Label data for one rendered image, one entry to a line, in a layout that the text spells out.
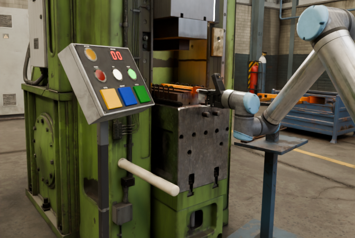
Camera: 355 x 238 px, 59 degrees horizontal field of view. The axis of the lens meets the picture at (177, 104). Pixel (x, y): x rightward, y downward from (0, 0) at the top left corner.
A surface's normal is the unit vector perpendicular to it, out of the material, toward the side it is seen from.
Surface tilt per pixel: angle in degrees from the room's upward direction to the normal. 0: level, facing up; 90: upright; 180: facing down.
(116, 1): 90
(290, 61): 90
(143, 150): 90
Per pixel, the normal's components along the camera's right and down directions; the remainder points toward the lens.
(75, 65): -0.44, 0.11
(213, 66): 0.62, 0.11
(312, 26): -0.91, -0.07
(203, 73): -0.78, 0.07
